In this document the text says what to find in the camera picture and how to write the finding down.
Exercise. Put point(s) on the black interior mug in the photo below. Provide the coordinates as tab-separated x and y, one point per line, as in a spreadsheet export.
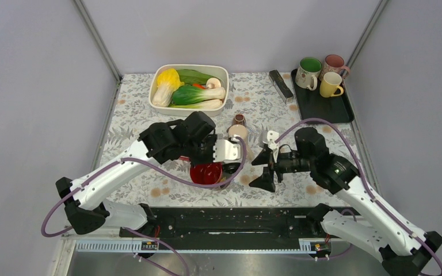
208	174

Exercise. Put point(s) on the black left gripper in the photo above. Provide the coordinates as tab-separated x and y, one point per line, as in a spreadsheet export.
212	141

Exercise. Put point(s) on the white napa cabbage toy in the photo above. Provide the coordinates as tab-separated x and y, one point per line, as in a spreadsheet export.
167	83

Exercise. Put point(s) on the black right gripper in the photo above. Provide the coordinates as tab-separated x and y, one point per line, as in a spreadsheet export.
266	180

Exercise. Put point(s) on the black tray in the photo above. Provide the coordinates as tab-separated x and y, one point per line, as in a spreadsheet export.
311	104

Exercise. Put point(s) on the mushroom toy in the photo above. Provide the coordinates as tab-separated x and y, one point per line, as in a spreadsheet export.
213	83

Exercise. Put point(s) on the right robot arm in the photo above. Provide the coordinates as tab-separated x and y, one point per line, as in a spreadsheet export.
401	247

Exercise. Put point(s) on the cream christmas mug green inside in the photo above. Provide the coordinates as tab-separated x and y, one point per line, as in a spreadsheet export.
307	73

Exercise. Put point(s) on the black rectangular box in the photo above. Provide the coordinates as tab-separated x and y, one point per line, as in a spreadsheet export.
282	89

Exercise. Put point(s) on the green leaf vegetable toy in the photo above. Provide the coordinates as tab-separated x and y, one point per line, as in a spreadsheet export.
190	77

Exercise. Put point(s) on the small brown mug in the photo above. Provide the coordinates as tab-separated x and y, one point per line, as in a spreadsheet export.
239	119

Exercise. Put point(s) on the white vegetable tray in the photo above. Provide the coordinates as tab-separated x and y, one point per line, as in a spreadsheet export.
216	71

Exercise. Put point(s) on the yellow mug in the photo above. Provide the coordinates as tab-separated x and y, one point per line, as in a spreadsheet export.
331	85

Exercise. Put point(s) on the tall floral beige mug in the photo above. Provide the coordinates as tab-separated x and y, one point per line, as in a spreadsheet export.
239	130

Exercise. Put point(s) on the green leek stalk toy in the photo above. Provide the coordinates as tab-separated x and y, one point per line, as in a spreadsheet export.
208	105

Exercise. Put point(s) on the floral tablecloth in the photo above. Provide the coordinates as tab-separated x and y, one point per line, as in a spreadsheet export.
253	96

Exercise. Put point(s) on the green bok choy toy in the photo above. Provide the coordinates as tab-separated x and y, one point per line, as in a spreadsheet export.
189	95

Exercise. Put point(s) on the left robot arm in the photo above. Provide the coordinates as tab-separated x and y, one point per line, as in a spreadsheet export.
85	199

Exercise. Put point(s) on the pink ghost pattern mug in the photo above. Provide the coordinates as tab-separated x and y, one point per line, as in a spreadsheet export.
334	63

